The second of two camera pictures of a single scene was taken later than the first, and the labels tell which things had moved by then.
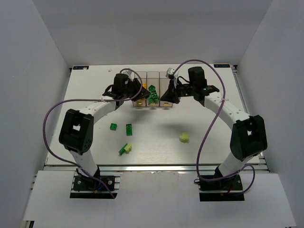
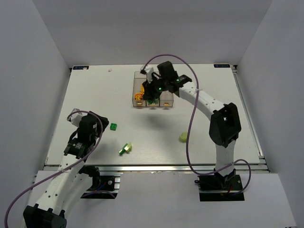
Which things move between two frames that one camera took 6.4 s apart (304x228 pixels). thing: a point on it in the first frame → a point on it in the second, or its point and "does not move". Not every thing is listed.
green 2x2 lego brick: (113, 126) does not move
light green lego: (128, 148) does not move
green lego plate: (122, 149) does not move
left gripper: (135, 88) → (100, 121)
